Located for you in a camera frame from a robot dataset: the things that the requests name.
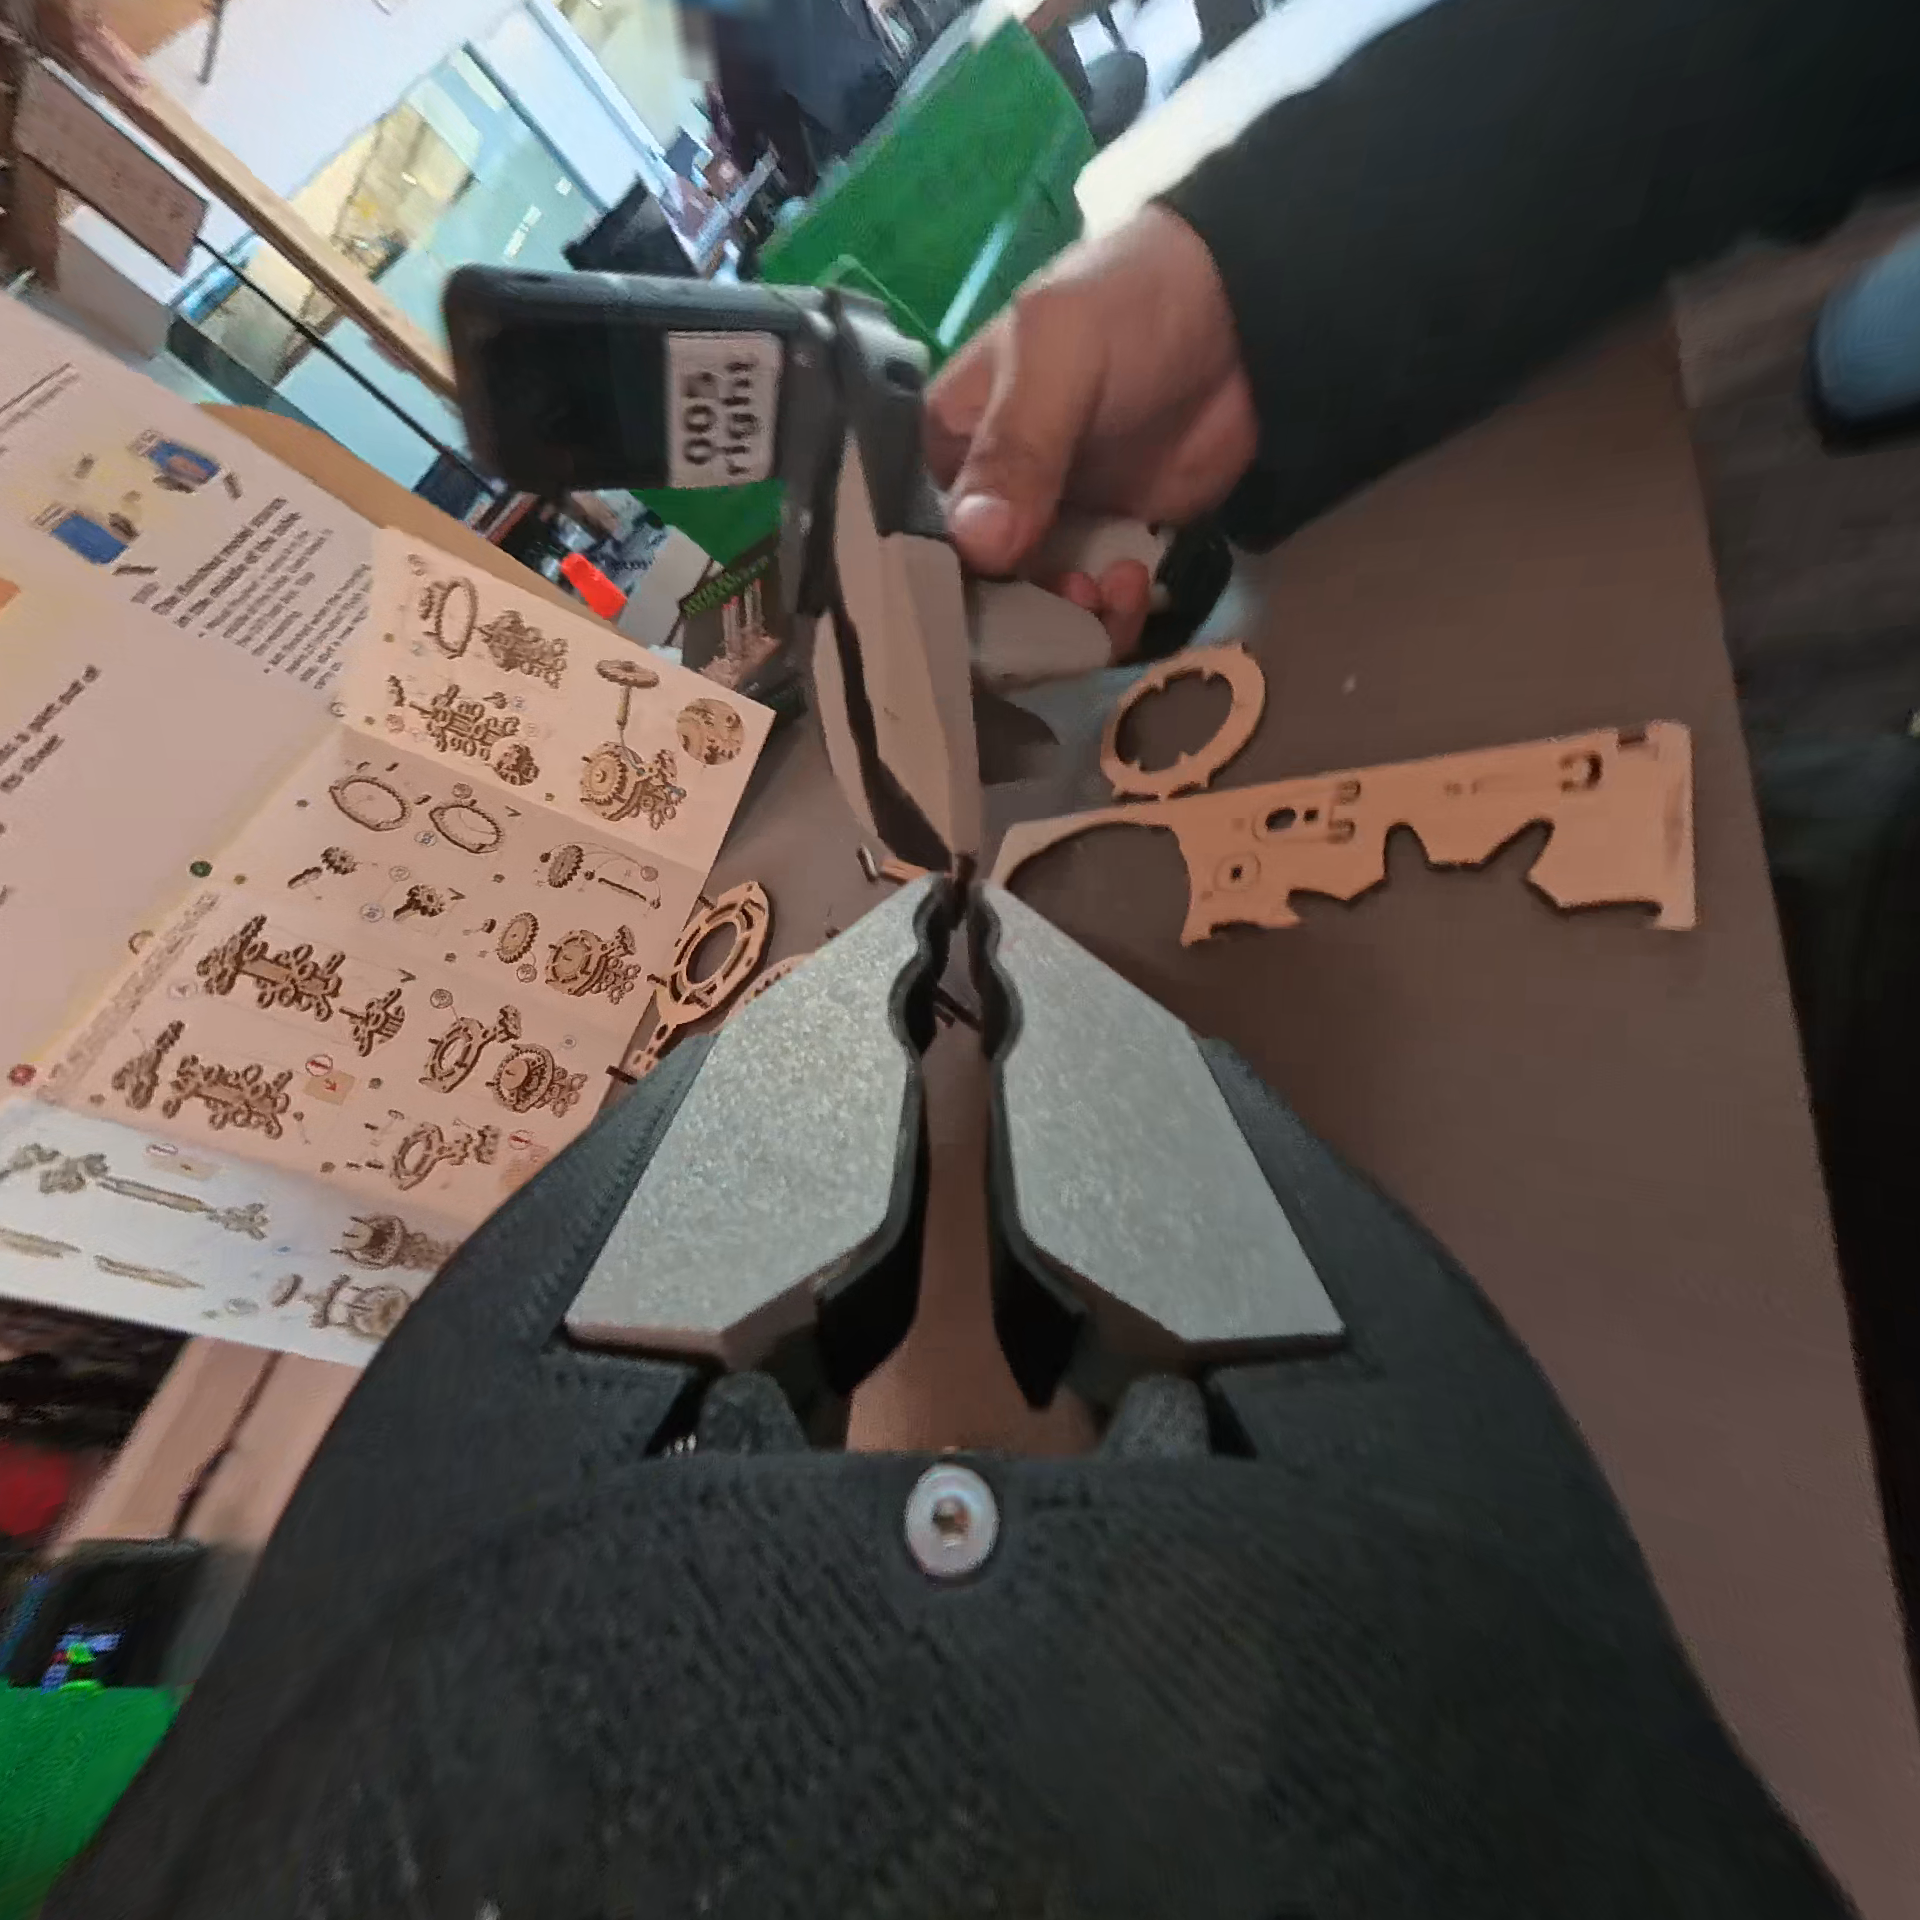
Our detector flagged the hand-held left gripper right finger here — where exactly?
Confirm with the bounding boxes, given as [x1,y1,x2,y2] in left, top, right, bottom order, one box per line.
[967,882,1350,1410]

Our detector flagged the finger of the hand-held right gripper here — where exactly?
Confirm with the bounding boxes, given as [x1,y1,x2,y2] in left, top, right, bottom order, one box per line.
[806,608,944,861]
[830,439,990,875]

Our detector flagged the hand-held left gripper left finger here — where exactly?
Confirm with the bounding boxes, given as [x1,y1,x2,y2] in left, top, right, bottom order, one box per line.
[565,875,966,1397]

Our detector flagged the person's right forearm black sleeve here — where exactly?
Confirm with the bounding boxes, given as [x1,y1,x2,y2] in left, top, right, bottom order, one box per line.
[1153,0,1920,559]

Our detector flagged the model kit box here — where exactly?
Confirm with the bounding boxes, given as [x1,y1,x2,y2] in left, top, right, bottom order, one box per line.
[678,532,787,710]

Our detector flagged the person's right hand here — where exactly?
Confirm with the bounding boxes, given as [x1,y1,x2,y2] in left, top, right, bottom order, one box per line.
[918,203,1262,667]

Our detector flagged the green bag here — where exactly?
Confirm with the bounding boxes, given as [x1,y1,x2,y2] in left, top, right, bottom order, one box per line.
[629,17,1102,570]

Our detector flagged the wooden offcut sheet toothed cutouts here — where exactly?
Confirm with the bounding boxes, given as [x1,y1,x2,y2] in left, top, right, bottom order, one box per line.
[994,718,1698,950]

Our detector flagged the wooden board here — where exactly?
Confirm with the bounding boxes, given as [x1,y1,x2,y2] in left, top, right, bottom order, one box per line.
[0,41,211,289]

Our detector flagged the folded instruction sheet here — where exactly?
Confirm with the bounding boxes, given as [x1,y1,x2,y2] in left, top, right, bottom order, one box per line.
[0,284,780,1371]

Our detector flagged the dark device with lit screen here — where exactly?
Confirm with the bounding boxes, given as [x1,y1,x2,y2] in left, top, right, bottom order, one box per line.
[0,1542,199,1696]

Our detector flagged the green object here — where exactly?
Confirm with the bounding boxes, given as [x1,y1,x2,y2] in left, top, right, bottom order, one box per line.
[0,1684,184,1920]

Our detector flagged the blue cloth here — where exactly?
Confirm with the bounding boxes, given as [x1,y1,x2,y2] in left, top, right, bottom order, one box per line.
[1807,222,1920,447]

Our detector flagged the wooden oval ring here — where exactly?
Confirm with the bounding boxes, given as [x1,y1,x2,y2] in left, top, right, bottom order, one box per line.
[1099,640,1271,800]

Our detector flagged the wooden round frame part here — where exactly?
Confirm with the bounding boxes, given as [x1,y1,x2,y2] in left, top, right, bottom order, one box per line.
[617,880,778,1084]

